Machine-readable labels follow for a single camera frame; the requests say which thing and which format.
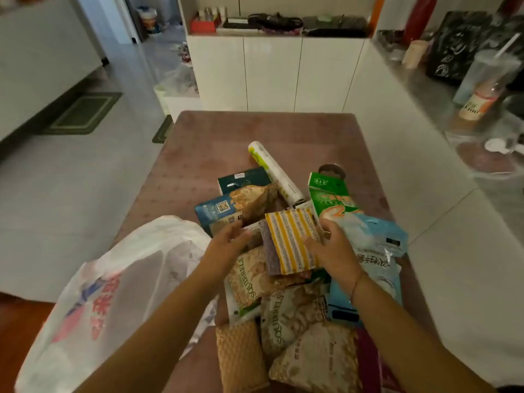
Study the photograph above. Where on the person's right forearm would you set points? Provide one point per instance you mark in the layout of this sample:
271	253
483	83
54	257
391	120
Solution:
405	347

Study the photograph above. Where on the black patterned bag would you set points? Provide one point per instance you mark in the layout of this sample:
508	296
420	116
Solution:
458	47

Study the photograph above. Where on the small dark green mat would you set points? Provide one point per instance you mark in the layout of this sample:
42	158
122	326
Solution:
163	130

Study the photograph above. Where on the light blue plastic packet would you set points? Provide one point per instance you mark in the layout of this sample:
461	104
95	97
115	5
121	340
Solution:
376	249

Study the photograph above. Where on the yellow striped sponge pack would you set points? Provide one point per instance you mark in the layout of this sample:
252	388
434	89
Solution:
288	241

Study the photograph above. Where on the red bottle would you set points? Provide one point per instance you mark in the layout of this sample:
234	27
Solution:
419	18

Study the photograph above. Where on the person's left forearm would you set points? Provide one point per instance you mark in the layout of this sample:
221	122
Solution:
155	339

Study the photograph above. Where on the person's left thumb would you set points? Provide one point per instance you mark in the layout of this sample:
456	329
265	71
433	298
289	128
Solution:
242	239

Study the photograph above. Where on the waffle patterned biscuit packet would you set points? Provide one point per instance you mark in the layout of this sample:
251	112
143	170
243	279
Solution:
241	358

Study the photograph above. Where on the dark flat case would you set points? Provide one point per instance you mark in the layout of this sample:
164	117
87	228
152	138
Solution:
335	26

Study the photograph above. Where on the person's right thumb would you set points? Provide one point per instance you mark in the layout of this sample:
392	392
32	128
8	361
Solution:
312	243

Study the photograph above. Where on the white plastic shopping bag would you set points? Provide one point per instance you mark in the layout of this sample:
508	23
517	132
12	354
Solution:
102	298

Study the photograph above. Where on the beige nut snack packet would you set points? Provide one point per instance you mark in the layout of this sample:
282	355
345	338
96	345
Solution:
292	315
254	280
317	362

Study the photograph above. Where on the dark red packet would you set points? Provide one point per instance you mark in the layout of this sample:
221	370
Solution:
370	360

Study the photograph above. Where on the white cabinet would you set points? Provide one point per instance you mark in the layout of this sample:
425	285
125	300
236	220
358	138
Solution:
272	73

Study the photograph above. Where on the white roll with green end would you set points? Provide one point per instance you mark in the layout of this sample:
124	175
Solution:
276	172

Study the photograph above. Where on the person's right hand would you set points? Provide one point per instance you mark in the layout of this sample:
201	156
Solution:
335	255

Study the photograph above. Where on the green door mat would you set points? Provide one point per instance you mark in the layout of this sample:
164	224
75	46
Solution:
84	113

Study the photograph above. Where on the person's left hand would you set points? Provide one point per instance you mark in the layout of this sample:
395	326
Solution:
223	251

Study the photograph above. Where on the red box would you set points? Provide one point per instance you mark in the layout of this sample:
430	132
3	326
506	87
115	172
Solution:
203	25

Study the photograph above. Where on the clear plastic bag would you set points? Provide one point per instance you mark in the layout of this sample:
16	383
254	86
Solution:
182	79

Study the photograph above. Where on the white plastic spoon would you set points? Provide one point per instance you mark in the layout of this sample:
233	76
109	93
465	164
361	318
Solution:
501	145

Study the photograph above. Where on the blue and brown snack packet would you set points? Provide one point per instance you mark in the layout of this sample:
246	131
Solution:
229	208

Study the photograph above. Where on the white bucket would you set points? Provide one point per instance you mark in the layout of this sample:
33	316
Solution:
148	19

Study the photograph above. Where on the dark green packet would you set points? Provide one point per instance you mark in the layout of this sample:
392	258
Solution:
245	180

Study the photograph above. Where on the plastic cup with straw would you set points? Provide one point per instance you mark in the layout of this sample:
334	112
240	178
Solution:
483	83

